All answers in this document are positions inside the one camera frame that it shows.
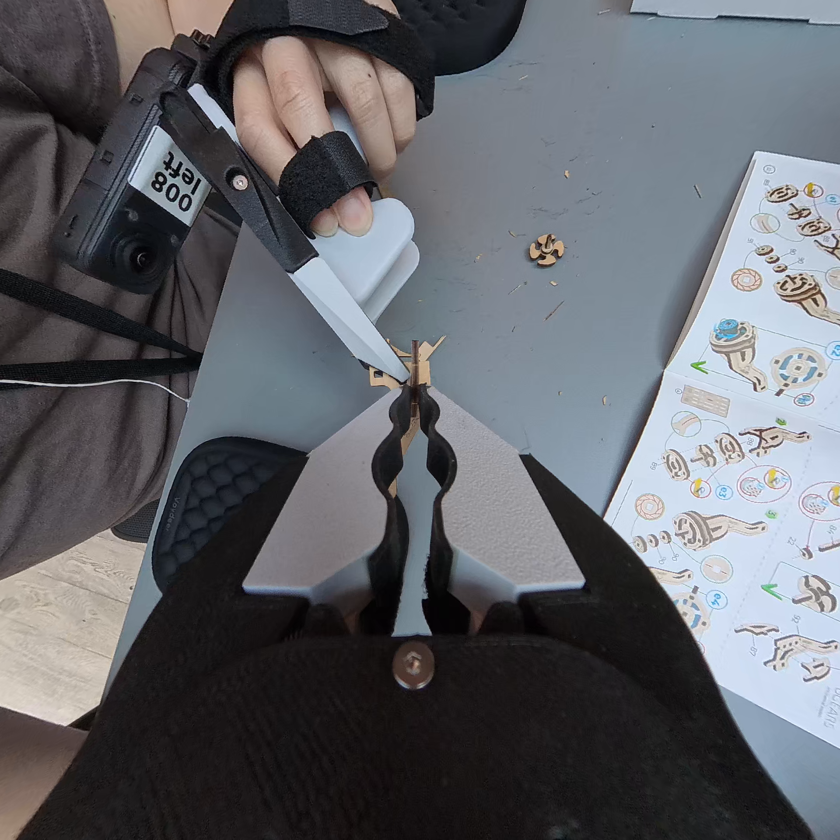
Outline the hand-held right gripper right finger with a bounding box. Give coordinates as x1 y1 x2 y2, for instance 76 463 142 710
417 386 588 636

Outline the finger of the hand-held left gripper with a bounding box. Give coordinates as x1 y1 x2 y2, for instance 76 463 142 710
287 255 411 385

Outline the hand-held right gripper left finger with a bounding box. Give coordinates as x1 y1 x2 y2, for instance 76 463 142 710
241 387 413 636

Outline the small wooden model part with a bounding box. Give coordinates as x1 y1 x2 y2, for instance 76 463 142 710
360 337 403 388

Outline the wooden model assembly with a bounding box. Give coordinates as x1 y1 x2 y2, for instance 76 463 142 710
387 335 448 500

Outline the person's right forearm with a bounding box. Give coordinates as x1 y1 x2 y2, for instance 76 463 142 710
0 703 96 840

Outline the person's left forearm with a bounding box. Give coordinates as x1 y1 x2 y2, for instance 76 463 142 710
167 0 227 37

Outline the person's left hand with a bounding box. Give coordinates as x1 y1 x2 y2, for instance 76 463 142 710
231 38 419 238

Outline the black honeycomb wrist rest pad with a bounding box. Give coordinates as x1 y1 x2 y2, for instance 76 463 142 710
392 0 529 78
151 436 309 592

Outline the illustrated instruction booklet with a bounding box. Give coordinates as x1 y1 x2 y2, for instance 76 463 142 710
602 151 840 749

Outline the white cardboard sheet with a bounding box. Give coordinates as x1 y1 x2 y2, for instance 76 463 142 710
629 0 840 26

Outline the black lanyard strap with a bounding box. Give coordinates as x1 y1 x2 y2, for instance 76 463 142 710
0 268 204 393

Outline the thin white cord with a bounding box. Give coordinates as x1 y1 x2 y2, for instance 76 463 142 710
0 377 191 404

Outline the black wrist camera labelled 008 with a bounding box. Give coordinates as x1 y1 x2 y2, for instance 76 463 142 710
0 0 240 581

